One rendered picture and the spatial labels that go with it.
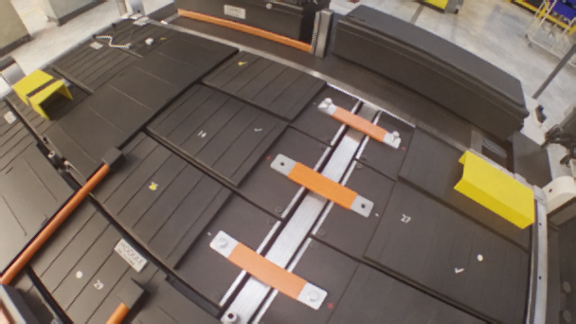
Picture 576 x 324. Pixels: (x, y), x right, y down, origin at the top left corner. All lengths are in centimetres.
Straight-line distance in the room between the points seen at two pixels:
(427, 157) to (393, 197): 11
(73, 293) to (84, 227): 9
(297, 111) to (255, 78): 12
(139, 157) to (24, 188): 23
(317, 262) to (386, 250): 9
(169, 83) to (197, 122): 13
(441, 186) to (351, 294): 23
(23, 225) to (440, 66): 76
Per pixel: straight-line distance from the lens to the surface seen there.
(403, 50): 57
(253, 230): 37
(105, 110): 57
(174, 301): 34
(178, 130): 47
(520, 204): 53
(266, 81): 53
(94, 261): 41
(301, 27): 64
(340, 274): 36
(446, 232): 43
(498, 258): 48
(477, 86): 58
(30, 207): 52
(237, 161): 41
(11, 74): 101
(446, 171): 50
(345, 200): 39
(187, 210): 38
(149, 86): 57
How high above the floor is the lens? 133
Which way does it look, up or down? 55 degrees down
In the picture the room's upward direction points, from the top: 9 degrees clockwise
